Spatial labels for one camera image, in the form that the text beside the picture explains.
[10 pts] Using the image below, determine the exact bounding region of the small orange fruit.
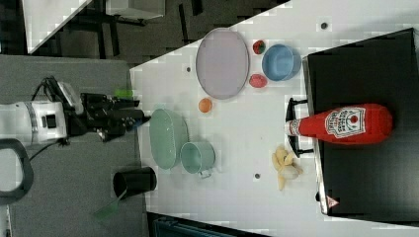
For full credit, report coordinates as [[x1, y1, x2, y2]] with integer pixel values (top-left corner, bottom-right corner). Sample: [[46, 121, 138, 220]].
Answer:
[[199, 98, 212, 114]]

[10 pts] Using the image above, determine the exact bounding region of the peeled banana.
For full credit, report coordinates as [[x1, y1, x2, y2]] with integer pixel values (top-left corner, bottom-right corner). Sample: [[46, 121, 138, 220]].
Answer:
[[272, 145, 303, 191]]

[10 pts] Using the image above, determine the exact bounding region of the pink red strawberry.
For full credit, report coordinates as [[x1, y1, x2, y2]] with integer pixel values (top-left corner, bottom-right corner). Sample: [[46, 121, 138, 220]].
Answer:
[[249, 74, 268, 88]]

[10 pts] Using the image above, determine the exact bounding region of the red ketchup bottle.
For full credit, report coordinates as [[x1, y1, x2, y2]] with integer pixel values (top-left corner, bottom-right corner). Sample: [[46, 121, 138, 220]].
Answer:
[[298, 104, 393, 145]]

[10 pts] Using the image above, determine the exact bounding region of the black toaster oven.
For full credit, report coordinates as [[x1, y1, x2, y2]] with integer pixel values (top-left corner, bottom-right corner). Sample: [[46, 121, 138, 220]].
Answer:
[[304, 29, 419, 226]]

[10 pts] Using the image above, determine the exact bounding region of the green perforated colander basket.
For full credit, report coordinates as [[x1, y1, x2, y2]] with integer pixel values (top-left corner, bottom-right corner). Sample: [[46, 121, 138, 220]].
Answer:
[[149, 109, 189, 170]]

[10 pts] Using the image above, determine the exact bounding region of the green mug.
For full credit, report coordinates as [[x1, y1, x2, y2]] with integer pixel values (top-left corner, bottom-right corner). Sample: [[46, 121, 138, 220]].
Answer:
[[181, 141, 215, 179]]

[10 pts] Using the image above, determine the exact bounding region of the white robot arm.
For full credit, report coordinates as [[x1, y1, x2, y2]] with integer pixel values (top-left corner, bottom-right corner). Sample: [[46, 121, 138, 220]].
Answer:
[[1, 93, 150, 205]]

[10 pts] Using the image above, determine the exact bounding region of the lilac round plate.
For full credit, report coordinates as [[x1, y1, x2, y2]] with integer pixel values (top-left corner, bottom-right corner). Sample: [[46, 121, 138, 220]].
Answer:
[[196, 28, 250, 100]]

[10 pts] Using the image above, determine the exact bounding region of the black oven door handle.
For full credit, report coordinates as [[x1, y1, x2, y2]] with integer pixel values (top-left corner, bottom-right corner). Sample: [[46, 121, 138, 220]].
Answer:
[[285, 98, 313, 157]]

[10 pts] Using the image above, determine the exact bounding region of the dark red strawberry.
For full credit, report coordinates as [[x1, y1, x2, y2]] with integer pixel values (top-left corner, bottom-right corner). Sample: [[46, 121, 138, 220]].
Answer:
[[252, 39, 266, 54]]

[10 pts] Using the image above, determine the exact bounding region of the blue bowl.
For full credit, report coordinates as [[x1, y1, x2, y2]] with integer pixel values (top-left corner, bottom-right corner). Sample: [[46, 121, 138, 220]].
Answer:
[[262, 44, 301, 82]]

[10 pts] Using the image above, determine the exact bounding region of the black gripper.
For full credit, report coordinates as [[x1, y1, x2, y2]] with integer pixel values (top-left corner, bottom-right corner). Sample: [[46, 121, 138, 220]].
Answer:
[[64, 93, 151, 142]]

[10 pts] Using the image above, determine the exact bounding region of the black cylindrical cup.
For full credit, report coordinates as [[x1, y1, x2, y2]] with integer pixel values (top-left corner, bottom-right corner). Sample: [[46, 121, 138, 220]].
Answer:
[[113, 167, 157, 199]]

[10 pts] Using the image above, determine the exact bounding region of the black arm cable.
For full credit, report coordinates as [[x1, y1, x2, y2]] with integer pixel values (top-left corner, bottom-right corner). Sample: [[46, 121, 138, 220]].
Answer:
[[30, 76, 72, 162]]

